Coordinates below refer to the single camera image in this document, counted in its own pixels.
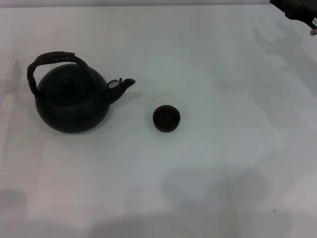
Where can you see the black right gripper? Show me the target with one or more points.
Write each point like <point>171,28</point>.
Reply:
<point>299,11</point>

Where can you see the small dark brown teacup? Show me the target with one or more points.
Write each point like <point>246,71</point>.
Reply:
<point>166,124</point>

